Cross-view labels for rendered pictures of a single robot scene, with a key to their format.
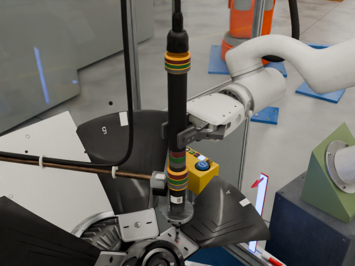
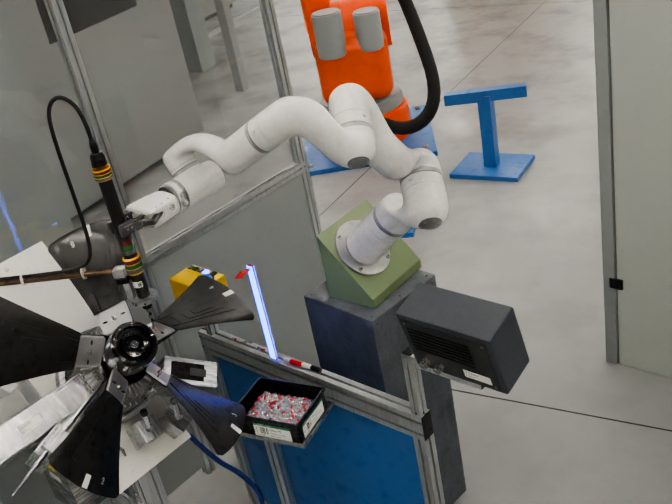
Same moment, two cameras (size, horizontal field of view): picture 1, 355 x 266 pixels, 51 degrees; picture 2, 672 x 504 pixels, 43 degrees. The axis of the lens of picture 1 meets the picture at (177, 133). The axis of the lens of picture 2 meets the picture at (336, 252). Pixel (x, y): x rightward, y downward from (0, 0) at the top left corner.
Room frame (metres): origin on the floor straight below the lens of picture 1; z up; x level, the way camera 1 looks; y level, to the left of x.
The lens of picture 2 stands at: (-1.34, -0.49, 2.33)
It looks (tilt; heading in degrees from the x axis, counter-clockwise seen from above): 28 degrees down; 0
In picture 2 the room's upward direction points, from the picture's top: 12 degrees counter-clockwise
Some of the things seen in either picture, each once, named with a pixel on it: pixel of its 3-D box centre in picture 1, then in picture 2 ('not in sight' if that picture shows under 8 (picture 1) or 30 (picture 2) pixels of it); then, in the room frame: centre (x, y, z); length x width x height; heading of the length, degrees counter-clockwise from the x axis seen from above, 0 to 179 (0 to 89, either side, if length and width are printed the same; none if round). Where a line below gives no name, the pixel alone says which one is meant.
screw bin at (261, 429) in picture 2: not in sight; (279, 410); (0.59, -0.26, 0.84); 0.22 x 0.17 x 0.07; 59
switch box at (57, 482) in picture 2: not in sight; (69, 470); (0.67, 0.39, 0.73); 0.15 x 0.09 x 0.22; 44
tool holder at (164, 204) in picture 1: (173, 195); (135, 283); (0.58, 0.01, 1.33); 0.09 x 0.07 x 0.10; 79
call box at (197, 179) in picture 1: (193, 171); (200, 290); (1.04, -0.06, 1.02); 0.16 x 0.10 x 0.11; 44
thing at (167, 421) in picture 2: not in sight; (174, 420); (0.56, 0.02, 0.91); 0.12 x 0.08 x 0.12; 44
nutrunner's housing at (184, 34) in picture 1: (177, 135); (121, 228); (0.58, 0.00, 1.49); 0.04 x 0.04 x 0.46
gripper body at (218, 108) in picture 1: (214, 113); (155, 207); (0.66, -0.08, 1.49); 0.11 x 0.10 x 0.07; 134
